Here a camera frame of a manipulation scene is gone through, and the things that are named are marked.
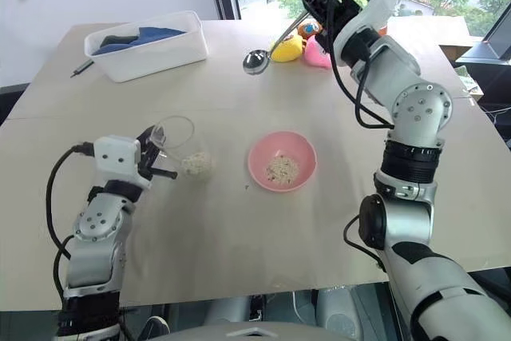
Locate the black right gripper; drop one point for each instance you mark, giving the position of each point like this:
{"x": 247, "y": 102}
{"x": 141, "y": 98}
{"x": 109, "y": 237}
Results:
{"x": 345, "y": 11}

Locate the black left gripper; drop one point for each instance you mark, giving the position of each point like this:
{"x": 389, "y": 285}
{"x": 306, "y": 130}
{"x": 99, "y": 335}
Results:
{"x": 147, "y": 157}

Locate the metal ladle spoon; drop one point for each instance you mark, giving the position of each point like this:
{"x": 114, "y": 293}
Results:
{"x": 254, "y": 61}

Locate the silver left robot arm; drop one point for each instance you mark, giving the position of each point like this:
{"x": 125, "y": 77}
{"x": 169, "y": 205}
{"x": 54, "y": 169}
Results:
{"x": 93, "y": 237}

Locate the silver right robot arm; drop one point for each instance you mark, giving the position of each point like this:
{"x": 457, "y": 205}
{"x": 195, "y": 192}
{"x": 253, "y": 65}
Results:
{"x": 419, "y": 105}

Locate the pink plastic bowl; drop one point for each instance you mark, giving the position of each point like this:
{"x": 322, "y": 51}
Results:
{"x": 263, "y": 157}

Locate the oatmeal portion in bowl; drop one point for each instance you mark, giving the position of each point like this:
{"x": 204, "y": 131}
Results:
{"x": 282, "y": 168}

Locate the orange plush toy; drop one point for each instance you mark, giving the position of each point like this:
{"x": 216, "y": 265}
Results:
{"x": 309, "y": 28}

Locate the pink plush toy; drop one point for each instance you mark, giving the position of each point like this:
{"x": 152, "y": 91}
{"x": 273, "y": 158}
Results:
{"x": 316, "y": 53}

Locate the yellow plush toy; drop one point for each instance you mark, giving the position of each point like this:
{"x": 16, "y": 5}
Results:
{"x": 286, "y": 48}

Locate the white plastic bin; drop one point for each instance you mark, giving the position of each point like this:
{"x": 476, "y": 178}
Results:
{"x": 159, "y": 53}

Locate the dark grey pen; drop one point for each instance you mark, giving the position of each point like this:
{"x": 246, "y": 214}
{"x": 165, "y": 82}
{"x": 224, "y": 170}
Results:
{"x": 81, "y": 68}

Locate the dark navy cloth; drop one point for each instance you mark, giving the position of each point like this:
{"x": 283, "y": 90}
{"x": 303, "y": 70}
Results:
{"x": 116, "y": 42}

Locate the blue cloth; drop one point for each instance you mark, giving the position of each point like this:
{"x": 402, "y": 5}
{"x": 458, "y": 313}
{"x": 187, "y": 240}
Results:
{"x": 159, "y": 32}

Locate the brown cardboard box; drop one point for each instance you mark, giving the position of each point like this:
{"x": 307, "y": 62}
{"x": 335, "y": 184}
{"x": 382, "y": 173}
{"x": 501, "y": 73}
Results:
{"x": 463, "y": 65}

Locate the grey rounded robot leg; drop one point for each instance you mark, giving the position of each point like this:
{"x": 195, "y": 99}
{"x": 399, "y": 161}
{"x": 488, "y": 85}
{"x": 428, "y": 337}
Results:
{"x": 229, "y": 309}
{"x": 339, "y": 307}

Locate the dark shoe with white sole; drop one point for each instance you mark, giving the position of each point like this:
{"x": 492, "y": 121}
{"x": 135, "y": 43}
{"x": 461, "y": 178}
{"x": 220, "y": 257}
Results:
{"x": 155, "y": 329}

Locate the dark laptop with red edge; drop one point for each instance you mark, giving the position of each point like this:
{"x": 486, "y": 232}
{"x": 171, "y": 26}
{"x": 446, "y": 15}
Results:
{"x": 493, "y": 43}

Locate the grey robot torso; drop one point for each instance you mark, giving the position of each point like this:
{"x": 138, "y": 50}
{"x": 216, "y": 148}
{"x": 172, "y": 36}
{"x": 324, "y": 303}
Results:
{"x": 243, "y": 331}

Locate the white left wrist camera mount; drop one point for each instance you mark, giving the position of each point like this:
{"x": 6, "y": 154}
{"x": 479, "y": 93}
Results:
{"x": 116, "y": 157}

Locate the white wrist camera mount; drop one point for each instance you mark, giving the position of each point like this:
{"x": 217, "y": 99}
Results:
{"x": 383, "y": 9}
{"x": 116, "y": 157}

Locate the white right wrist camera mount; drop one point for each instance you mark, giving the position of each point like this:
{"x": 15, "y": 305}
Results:
{"x": 383, "y": 9}

